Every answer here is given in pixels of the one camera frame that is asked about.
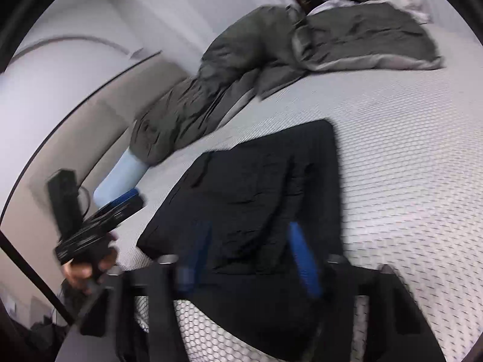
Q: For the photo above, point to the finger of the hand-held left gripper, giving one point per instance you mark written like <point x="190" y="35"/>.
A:
<point x="124" y="203"/>

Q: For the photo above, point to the light blue pillow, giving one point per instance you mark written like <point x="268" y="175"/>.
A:
<point x="117" y="179"/>

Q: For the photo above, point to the person's left hand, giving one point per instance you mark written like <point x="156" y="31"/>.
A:
<point x="81" y="273"/>

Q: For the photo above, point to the dark pants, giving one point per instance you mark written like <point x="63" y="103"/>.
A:
<point x="256" y="181"/>

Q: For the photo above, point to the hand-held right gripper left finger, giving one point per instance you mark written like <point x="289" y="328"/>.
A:
<point x="200" y="245"/>

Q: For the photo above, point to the beige headboard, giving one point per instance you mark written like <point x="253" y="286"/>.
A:
<point x="75" y="139"/>

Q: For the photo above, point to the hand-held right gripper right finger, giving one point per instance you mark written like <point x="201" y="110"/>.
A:
<point x="305" y="267"/>

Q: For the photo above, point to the grey duvet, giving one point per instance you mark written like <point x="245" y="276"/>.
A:
<point x="234" y="52"/>

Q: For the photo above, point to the white bed mattress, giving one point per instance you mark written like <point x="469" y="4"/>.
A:
<point x="396" y="139"/>

